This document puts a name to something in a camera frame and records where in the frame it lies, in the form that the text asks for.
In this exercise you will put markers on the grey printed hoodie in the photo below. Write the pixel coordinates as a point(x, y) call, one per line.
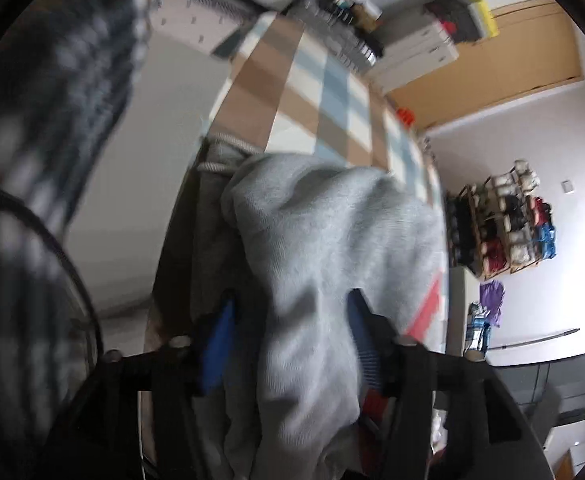
point(322, 235)

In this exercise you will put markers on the thin black rod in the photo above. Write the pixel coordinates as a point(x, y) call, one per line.
point(532, 340)

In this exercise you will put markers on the beige blue plaid bed sheet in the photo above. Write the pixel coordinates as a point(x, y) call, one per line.
point(312, 85)

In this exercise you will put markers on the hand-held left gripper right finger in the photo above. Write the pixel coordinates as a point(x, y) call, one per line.
point(367, 350)

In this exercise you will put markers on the wooden door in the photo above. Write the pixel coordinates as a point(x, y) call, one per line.
point(522, 50)

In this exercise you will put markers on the red plastic bag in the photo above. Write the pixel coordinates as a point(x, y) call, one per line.
point(406, 116)

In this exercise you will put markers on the wooden shoe rack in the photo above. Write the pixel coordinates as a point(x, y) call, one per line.
point(484, 260)

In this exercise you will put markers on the dark glass wardrobe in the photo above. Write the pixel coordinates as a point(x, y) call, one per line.
point(572, 385)

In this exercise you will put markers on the black red shoe box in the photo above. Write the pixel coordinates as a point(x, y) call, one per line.
point(448, 26)

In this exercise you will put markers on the purple bag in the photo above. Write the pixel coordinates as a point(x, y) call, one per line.
point(492, 302)

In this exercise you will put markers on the white dotted floor mat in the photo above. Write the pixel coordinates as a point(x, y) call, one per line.
point(192, 15)

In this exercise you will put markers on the blue white plaid cloth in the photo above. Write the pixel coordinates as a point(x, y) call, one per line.
point(479, 327)

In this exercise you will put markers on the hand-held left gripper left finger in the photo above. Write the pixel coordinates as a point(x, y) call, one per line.
point(217, 350)

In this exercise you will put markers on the white light switch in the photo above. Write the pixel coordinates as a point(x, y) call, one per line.
point(567, 186)

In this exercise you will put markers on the silver case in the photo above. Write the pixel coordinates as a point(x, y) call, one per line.
point(342, 45)

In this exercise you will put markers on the black white plaid cloth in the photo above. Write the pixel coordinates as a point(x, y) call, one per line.
point(72, 85)

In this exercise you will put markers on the white suitcase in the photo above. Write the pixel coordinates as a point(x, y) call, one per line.
point(412, 55)

